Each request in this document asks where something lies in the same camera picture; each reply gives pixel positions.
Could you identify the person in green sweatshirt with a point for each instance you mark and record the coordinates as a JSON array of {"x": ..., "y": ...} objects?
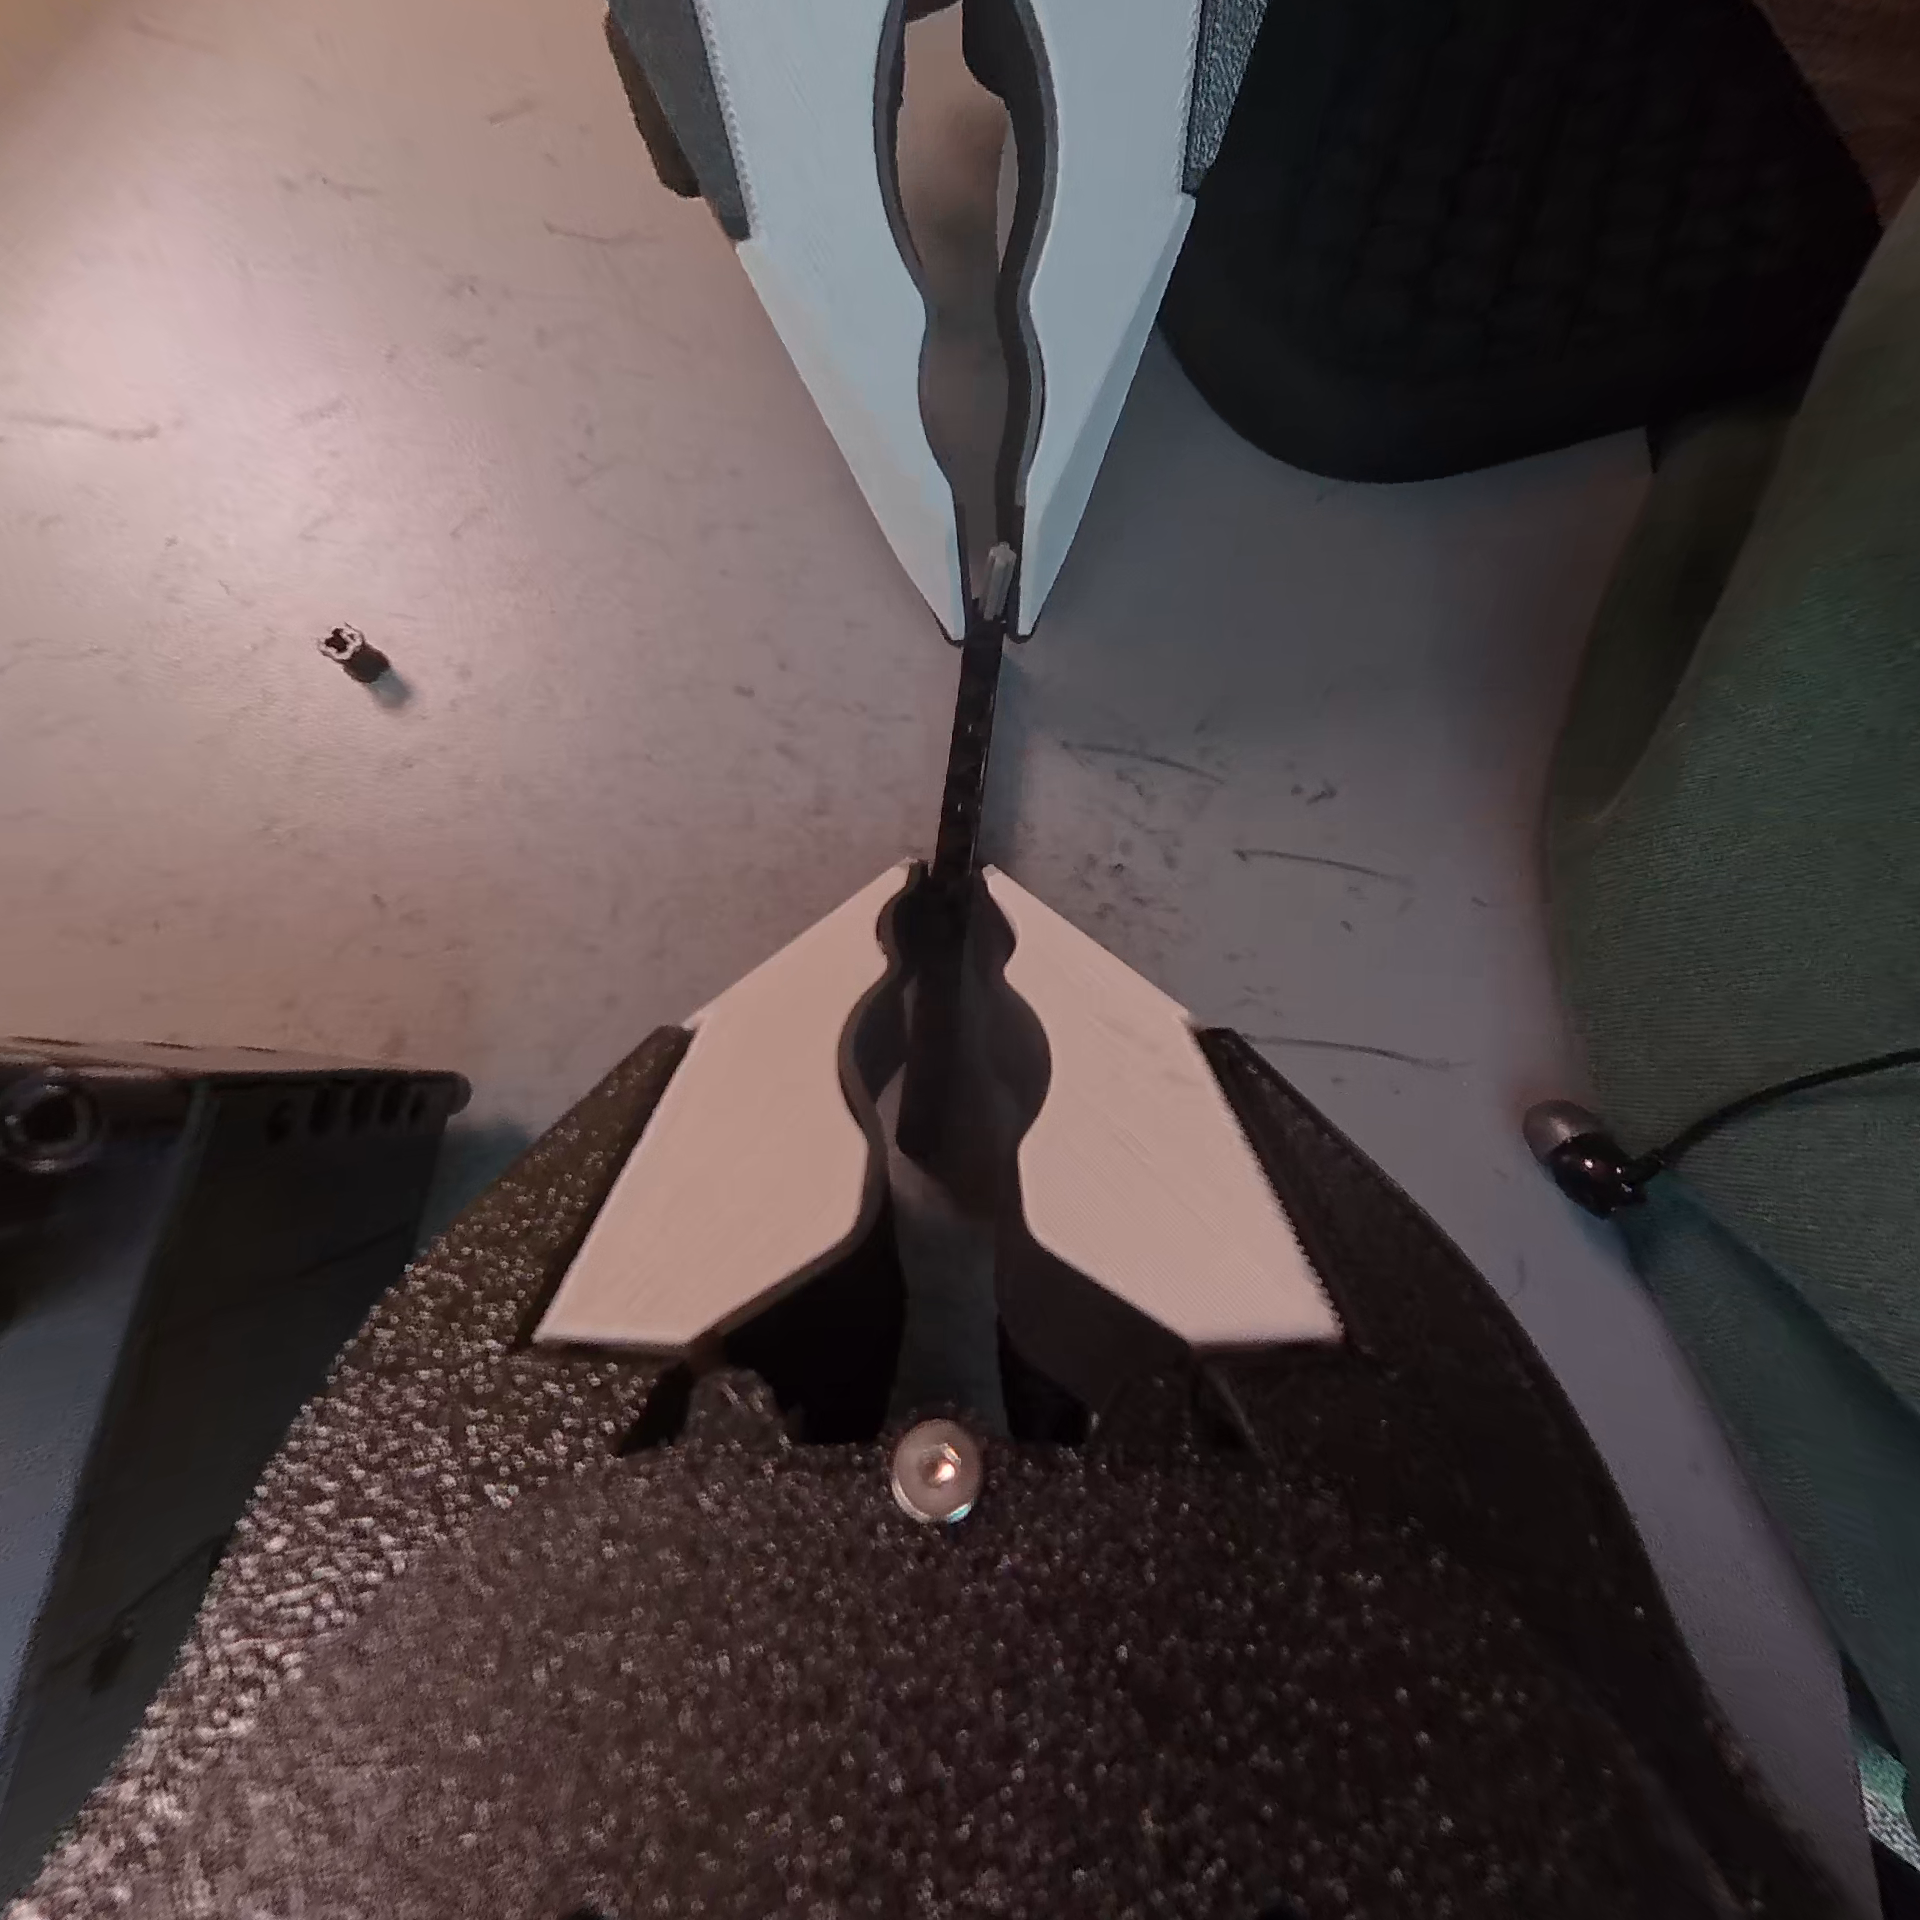
[{"x": 1770, "y": 901}]

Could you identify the black mesh chair seat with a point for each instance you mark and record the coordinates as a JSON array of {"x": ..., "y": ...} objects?
[{"x": 1500, "y": 224}]

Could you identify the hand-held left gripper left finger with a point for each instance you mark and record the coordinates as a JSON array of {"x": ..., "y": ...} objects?
[{"x": 721, "y": 1184}]

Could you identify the black lego beam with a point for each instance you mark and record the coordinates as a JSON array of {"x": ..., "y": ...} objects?
[{"x": 960, "y": 781}]

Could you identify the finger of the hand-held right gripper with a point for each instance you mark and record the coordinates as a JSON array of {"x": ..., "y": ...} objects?
[
  {"x": 1118, "y": 224},
  {"x": 810, "y": 224}
]

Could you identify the yellow lego robot model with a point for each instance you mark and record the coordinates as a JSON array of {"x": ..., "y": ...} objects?
[{"x": 271, "y": 1184}]

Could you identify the small black lego connector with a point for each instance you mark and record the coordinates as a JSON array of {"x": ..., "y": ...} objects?
[{"x": 354, "y": 655}]

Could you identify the grey lego pin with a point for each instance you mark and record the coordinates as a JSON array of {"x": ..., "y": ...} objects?
[{"x": 996, "y": 578}]

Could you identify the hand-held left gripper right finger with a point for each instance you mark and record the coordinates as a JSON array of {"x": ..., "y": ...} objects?
[{"x": 1170, "y": 1184}]

